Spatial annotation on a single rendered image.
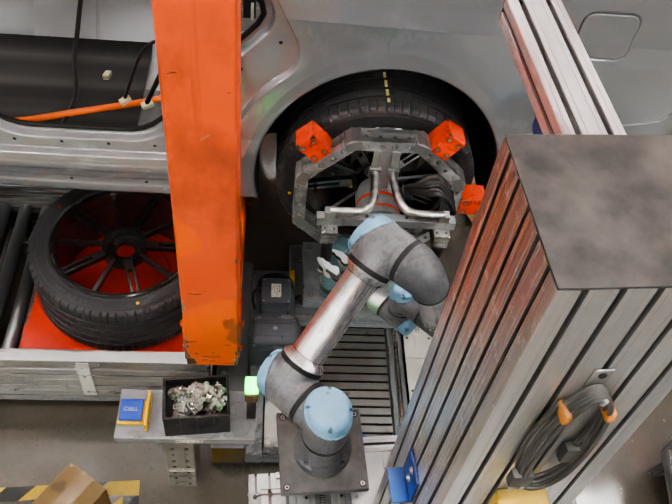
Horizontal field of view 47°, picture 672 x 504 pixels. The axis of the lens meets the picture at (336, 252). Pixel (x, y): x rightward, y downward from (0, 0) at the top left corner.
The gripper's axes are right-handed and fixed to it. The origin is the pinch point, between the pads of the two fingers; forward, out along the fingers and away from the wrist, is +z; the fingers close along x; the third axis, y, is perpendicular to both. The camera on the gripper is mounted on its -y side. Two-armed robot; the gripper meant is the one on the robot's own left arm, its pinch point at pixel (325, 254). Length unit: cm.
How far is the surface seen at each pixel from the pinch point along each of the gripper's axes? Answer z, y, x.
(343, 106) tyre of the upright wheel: 20.1, -30.1, 27.5
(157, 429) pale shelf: 7, 33, -67
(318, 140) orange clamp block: 17.5, -27.1, 13.9
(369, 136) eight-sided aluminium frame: 9.1, -25.1, 27.6
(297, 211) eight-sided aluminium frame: 20.4, 4.1, 8.3
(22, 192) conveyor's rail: 129, 48, -37
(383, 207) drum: -3.8, -7.3, 21.8
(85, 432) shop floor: 44, 77, -78
